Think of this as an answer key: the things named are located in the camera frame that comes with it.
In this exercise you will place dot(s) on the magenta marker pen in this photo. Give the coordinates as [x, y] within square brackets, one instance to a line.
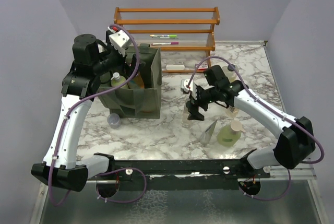
[164, 43]

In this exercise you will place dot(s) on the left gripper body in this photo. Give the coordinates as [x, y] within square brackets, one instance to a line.
[110, 59]

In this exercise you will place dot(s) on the red card box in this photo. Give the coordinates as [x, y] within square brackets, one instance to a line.
[202, 67]

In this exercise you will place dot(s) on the white eraser case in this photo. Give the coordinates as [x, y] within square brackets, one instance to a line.
[175, 67]

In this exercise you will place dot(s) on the green soap pump dispenser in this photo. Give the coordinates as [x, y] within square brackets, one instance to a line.
[230, 133]

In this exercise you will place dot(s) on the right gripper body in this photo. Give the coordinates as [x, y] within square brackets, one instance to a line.
[205, 97]

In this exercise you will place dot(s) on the silver foil pouch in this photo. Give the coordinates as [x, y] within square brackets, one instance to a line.
[207, 133]

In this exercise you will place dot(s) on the green canvas bag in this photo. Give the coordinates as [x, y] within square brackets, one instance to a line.
[139, 103]

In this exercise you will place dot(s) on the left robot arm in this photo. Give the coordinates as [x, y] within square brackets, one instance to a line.
[59, 167]

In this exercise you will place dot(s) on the orange bottle pink cap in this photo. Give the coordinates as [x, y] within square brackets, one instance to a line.
[137, 82]

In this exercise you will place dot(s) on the small blue cup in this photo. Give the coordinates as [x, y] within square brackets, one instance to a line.
[114, 120]

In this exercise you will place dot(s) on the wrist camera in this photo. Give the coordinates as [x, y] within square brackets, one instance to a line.
[190, 88]
[118, 39]

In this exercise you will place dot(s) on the clear square bottle black caps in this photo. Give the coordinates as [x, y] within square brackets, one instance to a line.
[185, 113]

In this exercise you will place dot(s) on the green lotion pump bottle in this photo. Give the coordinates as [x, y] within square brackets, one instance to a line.
[117, 80]

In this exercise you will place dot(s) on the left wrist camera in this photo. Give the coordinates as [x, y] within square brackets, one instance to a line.
[118, 39]

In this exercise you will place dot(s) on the green marker pen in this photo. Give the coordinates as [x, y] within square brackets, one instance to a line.
[164, 36]

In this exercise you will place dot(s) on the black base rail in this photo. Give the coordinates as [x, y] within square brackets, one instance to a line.
[174, 175]

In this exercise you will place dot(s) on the amber mouthwash bottle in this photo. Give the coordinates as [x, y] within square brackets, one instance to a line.
[232, 112]

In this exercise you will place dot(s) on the wooden shelf rack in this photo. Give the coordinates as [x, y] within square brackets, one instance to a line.
[193, 26]

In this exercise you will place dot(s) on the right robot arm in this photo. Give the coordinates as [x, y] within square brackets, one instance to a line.
[295, 136]

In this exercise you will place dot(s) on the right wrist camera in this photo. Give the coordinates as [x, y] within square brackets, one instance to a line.
[190, 88]

